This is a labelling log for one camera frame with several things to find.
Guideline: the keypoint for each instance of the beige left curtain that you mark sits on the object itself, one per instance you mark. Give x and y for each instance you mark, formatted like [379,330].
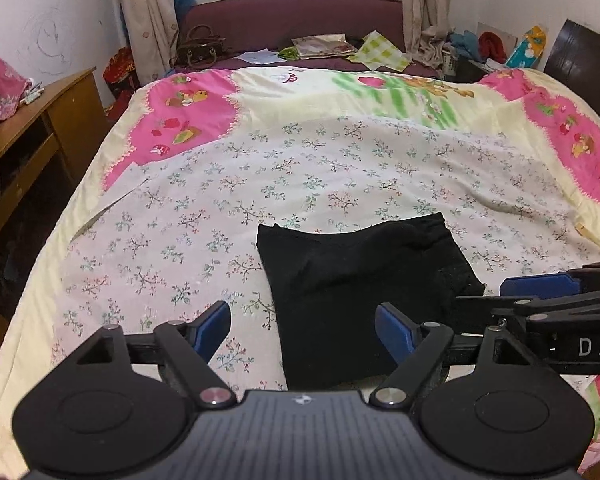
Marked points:
[153,33]

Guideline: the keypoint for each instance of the red bag on floor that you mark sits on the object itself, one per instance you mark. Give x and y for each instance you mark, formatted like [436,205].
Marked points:
[121,79]

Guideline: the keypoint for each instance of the floral white bed sheet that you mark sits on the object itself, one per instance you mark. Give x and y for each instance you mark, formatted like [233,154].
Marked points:
[170,237]

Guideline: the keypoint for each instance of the dark wooden headboard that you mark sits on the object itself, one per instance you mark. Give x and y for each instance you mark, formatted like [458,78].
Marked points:
[575,62]

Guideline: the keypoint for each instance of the pile of clothes in corner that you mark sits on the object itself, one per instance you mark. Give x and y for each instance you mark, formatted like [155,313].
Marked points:
[468,57]

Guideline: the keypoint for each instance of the brown wooden desk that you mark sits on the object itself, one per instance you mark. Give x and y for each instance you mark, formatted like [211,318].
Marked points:
[45,150]

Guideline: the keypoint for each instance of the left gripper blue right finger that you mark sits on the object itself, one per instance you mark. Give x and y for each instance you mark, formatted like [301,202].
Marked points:
[398,334]

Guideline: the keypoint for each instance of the green checkered cloth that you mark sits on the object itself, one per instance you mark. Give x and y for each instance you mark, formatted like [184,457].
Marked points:
[378,52]

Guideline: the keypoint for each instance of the black pants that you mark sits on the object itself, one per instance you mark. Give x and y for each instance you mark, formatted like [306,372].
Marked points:
[326,288]

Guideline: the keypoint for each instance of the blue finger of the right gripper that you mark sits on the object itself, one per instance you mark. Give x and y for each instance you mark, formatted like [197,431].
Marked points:
[543,285]

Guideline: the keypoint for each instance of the flat packaged item on bench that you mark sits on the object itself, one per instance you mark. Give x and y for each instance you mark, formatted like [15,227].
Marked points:
[323,46]

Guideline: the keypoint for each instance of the brown leather handbag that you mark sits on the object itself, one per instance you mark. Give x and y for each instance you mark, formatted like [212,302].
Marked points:
[200,47]

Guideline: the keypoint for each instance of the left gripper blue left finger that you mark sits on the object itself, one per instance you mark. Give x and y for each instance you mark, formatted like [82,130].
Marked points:
[208,331]

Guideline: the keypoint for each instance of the pink yellow cartoon quilt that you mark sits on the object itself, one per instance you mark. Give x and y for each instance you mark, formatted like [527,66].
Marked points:
[535,112]

